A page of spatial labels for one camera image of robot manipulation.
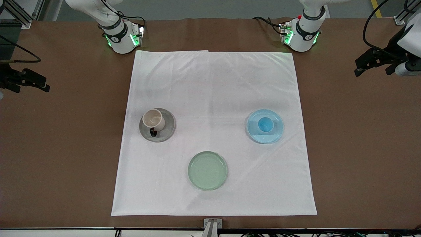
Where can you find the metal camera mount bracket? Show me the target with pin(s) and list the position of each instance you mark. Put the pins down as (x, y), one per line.
(212, 227)

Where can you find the black table edge rail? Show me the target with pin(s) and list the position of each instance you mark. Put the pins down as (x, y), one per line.
(65, 228)

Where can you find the small blue cup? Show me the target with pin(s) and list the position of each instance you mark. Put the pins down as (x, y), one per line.
(265, 125)

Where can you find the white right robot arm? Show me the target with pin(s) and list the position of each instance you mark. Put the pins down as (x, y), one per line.
(120, 39)

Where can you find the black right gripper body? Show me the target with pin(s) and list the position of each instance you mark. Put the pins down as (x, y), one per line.
(6, 75)

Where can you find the gray plate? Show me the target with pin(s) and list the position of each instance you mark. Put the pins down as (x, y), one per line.
(168, 126)

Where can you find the light blue plate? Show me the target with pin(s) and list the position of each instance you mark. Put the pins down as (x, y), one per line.
(256, 131)

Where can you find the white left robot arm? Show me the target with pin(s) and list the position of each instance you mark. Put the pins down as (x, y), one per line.
(306, 33)

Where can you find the pale green plate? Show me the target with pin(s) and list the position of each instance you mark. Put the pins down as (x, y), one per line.
(208, 170)

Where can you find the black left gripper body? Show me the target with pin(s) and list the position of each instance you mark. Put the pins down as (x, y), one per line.
(392, 48)

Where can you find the white tablecloth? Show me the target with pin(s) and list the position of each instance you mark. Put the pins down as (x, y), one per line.
(213, 98)

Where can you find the aluminium frame profile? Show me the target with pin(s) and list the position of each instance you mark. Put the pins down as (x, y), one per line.
(404, 13)
(19, 11)

